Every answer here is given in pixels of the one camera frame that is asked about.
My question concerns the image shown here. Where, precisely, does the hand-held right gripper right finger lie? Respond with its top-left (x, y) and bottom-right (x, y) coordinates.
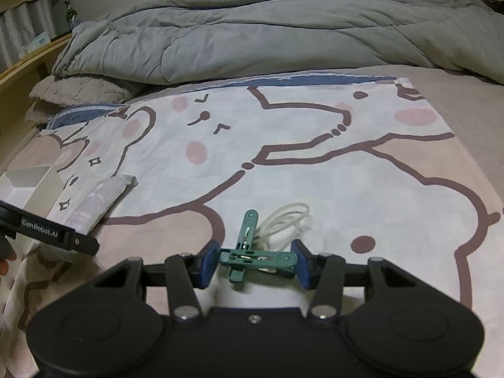
top-left (290, 239), bottom-right (419, 320)

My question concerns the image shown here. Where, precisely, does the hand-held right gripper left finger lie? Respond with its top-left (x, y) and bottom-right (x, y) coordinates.
top-left (94, 239), bottom-right (220, 320)

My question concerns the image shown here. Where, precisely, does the green clothespin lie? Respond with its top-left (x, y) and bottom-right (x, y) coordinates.
top-left (227, 210), bottom-right (259, 285)
top-left (219, 249), bottom-right (299, 275)

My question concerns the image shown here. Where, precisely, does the white cardboard box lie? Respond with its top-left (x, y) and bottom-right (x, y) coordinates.
top-left (0, 164), bottom-right (64, 222)

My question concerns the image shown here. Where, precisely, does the grey sachet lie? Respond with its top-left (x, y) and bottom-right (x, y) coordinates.
top-left (64, 174), bottom-right (139, 238)

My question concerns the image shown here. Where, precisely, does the bear printed blanket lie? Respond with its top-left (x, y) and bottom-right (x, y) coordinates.
top-left (0, 72), bottom-right (504, 378)

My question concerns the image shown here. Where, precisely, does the beige fuzzy pillow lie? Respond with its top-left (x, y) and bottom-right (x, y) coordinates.
top-left (29, 74), bottom-right (139, 122)

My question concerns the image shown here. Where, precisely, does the wooden headboard shelf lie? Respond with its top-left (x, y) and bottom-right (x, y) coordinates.
top-left (0, 32), bottom-right (74, 96)

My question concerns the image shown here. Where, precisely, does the tissue pack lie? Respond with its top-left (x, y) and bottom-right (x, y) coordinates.
top-left (19, 31), bottom-right (53, 58)

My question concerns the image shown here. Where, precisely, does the grey curtain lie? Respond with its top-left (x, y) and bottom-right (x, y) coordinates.
top-left (0, 0), bottom-right (66, 72)

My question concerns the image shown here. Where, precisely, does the green bottle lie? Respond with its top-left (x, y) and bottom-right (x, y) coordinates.
top-left (63, 0), bottom-right (78, 34)

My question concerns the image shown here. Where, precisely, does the grey duvet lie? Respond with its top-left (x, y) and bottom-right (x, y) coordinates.
top-left (52, 0), bottom-right (504, 86)

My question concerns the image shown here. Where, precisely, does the white cord loop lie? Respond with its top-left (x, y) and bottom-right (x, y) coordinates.
top-left (254, 202), bottom-right (314, 247)

